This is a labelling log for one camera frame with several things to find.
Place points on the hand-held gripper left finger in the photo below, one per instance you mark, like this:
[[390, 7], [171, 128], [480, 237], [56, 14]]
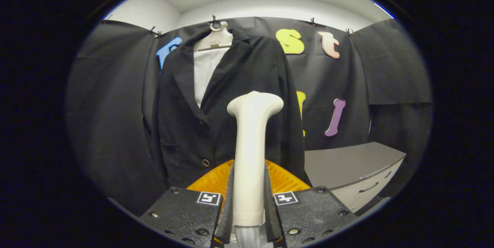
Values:
[[227, 217]]

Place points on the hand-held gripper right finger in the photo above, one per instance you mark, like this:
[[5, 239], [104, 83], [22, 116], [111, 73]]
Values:
[[270, 217]]

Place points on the white garment steamer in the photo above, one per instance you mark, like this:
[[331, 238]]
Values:
[[251, 155]]

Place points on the black suit jacket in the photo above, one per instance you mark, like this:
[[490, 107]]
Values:
[[185, 132]]

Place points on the grey cabinet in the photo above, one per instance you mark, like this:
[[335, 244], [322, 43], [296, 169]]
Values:
[[347, 167]]

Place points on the black backdrop cloth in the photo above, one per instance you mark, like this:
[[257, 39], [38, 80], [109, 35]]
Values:
[[112, 105]]

